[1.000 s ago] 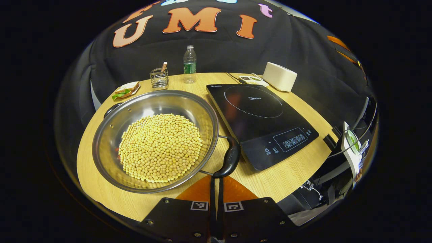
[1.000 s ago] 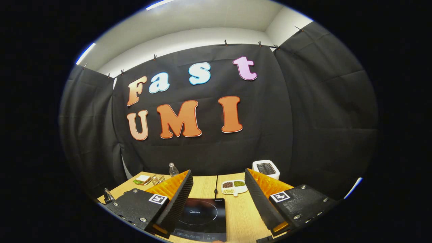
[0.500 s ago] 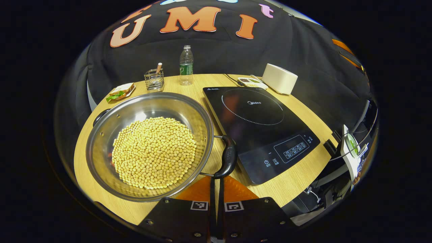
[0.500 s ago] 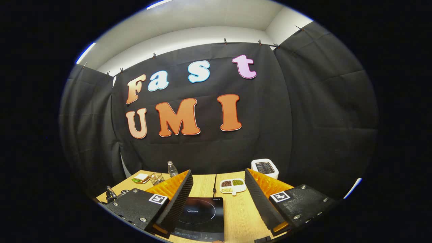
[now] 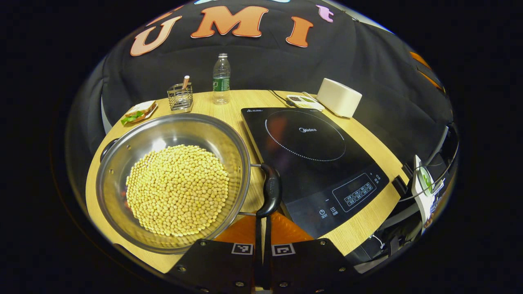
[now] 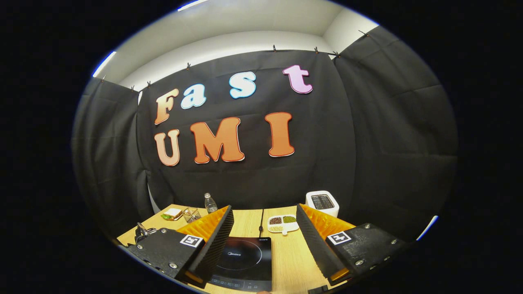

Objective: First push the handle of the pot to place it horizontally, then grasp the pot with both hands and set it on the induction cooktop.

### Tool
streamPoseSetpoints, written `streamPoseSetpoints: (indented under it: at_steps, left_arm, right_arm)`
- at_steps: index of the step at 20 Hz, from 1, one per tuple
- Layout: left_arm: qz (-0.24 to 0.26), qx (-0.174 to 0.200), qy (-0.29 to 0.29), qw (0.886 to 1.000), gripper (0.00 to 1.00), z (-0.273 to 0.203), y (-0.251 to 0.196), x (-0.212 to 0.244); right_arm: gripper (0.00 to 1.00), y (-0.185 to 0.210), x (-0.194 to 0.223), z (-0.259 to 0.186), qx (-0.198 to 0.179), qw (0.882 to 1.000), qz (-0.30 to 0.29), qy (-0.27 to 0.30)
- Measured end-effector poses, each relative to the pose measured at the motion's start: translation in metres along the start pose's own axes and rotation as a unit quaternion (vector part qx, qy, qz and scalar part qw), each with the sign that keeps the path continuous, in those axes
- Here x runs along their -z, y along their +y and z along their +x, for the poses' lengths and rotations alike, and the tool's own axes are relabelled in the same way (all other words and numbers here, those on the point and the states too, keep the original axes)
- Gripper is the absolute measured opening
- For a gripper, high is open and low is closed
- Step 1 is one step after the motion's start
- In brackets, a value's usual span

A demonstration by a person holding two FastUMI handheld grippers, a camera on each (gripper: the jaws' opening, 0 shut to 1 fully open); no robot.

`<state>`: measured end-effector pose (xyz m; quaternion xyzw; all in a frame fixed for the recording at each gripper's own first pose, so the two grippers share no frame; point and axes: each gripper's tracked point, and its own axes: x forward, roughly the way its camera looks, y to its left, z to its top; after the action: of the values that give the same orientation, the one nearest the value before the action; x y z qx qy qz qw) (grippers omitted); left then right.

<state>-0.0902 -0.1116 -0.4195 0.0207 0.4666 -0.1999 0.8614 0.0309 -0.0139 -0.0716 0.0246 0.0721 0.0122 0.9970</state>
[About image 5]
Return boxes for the stainless steel pot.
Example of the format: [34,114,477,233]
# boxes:
[96,114,282,254]

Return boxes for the white seasoning tray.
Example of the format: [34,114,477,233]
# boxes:
[286,94,325,111]

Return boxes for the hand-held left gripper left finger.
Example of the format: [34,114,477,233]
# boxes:
[170,214,264,293]

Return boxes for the black backdrop cloth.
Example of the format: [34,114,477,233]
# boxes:
[67,0,454,164]

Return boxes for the sandwich on white plate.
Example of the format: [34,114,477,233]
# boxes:
[121,100,158,126]

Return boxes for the white rectangular appliance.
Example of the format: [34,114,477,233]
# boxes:
[317,78,362,118]

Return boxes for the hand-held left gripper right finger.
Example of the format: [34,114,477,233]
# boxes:
[264,212,357,293]

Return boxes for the black power cable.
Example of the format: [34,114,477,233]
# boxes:
[269,90,291,107]

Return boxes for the white device with green label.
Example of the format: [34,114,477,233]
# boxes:
[411,154,447,229]

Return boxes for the black induction cooktop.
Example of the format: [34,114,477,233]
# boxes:
[241,107,389,239]

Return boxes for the metal wire holder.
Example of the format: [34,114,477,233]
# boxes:
[167,82,194,113]

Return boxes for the pile of yellow soybeans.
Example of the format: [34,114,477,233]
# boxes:
[125,145,230,237]

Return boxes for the clear plastic water bottle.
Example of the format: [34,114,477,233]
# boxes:
[212,53,231,105]

